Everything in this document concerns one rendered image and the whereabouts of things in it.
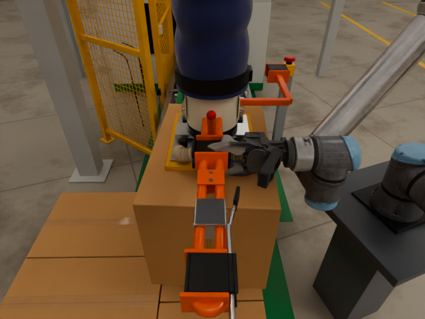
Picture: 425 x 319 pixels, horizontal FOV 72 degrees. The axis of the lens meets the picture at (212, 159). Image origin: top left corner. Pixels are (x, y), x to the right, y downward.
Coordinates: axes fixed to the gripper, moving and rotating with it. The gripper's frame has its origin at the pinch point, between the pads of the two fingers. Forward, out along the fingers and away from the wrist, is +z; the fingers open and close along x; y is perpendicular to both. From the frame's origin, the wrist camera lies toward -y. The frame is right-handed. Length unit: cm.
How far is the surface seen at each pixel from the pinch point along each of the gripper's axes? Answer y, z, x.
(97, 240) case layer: 25, 52, -66
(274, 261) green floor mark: 48, -40, -120
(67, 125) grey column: 130, 106, -69
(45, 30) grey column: 130, 99, -2
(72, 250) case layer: 20, 61, -66
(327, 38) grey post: 345, -158, -68
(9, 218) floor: 86, 147, -120
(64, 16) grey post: 344, 182, -40
